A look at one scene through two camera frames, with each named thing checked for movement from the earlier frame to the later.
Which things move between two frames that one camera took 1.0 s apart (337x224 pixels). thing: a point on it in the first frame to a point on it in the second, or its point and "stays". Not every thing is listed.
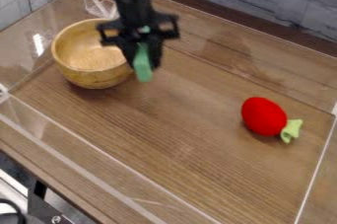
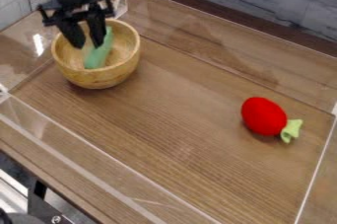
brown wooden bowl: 87,63 stays
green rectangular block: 143,60 to 96,57
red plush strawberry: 265,116 stays
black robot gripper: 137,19 to 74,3
